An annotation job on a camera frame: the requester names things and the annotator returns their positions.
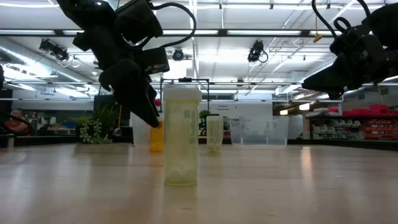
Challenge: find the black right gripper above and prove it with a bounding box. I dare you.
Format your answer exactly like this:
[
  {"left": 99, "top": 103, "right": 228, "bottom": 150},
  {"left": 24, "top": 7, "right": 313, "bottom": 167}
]
[{"left": 301, "top": 46, "right": 393, "bottom": 101}]

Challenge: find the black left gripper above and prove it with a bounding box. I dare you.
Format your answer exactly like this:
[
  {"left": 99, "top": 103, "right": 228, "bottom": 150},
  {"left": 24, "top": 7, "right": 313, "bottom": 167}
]
[{"left": 73, "top": 18, "right": 170, "bottom": 129}]

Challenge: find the orange pill bottle white cap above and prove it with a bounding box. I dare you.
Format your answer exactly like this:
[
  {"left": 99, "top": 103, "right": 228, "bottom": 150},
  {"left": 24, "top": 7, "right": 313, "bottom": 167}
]
[{"left": 150, "top": 120, "right": 165, "bottom": 154}]

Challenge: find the tall yellow pill bottle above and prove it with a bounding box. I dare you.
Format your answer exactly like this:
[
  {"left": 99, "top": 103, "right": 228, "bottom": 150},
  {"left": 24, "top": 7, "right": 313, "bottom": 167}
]
[{"left": 163, "top": 86, "right": 203, "bottom": 187}]

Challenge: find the short yellow pill bottle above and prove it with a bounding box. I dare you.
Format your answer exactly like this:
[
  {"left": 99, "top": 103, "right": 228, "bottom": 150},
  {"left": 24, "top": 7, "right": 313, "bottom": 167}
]
[{"left": 206, "top": 116, "right": 224, "bottom": 156}]

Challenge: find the black monitor screen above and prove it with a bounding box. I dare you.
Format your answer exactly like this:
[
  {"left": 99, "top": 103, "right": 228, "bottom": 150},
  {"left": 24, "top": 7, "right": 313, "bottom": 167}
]
[{"left": 93, "top": 94, "right": 131, "bottom": 126}]

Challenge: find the shelf with red bins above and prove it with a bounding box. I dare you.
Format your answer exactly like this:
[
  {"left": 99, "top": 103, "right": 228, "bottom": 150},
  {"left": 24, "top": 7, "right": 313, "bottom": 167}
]
[{"left": 306, "top": 104, "right": 398, "bottom": 141}]

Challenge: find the green succulent plant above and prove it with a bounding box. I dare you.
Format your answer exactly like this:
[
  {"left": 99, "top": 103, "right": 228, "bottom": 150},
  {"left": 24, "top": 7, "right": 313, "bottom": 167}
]
[{"left": 73, "top": 104, "right": 119, "bottom": 145}]

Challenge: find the person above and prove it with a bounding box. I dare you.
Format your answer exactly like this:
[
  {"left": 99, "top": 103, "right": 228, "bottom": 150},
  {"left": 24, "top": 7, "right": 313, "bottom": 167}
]
[{"left": 4, "top": 108, "right": 32, "bottom": 137}]

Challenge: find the black background rig frame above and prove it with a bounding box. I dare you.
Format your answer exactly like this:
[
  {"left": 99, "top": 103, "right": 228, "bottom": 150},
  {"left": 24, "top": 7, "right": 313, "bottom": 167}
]
[{"left": 159, "top": 77, "right": 211, "bottom": 104}]

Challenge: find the yellow hanging plug cord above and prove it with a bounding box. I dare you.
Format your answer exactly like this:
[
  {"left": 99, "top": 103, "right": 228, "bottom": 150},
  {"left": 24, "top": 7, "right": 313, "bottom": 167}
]
[{"left": 313, "top": 0, "right": 323, "bottom": 44}]

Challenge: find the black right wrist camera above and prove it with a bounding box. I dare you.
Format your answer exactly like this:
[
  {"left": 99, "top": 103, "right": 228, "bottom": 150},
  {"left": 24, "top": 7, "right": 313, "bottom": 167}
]
[{"left": 330, "top": 26, "right": 379, "bottom": 58}]

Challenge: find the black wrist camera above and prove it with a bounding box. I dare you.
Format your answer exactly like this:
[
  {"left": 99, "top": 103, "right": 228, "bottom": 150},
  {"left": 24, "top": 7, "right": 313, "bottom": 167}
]
[
  {"left": 114, "top": 0, "right": 164, "bottom": 45},
  {"left": 330, "top": 26, "right": 379, "bottom": 58}
]

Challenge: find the round black overhead camera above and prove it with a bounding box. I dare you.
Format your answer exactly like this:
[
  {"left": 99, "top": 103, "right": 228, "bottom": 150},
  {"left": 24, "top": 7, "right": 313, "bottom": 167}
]
[{"left": 172, "top": 48, "right": 185, "bottom": 62}]

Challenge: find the black table frame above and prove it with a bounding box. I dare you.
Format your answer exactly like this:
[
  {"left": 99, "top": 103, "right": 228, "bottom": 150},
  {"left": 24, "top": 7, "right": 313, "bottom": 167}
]
[{"left": 0, "top": 135, "right": 398, "bottom": 152}]

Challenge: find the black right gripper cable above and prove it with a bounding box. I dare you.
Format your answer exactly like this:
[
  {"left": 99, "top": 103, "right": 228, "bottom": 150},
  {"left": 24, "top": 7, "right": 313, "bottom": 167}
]
[{"left": 311, "top": 0, "right": 371, "bottom": 39}]

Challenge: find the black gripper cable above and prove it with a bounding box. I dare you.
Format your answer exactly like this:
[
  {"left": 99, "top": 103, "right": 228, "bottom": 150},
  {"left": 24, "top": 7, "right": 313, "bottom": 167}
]
[
  {"left": 148, "top": 2, "right": 198, "bottom": 51},
  {"left": 311, "top": 0, "right": 371, "bottom": 39}
]

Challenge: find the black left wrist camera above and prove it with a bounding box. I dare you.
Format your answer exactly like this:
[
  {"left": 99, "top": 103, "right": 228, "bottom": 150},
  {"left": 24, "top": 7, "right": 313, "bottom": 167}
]
[{"left": 114, "top": 0, "right": 164, "bottom": 45}]

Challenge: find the black camera with cable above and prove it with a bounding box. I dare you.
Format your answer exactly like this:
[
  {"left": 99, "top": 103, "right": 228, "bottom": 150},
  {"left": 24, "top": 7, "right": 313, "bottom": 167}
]
[{"left": 247, "top": 39, "right": 269, "bottom": 64}]

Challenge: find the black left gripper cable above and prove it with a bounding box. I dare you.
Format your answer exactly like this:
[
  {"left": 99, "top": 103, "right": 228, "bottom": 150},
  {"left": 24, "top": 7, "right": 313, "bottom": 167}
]
[{"left": 148, "top": 2, "right": 198, "bottom": 51}]

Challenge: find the black ceiling camera cluster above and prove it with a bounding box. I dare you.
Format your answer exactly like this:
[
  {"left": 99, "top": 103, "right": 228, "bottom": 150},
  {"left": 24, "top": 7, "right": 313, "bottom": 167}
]
[{"left": 39, "top": 38, "right": 71, "bottom": 62}]

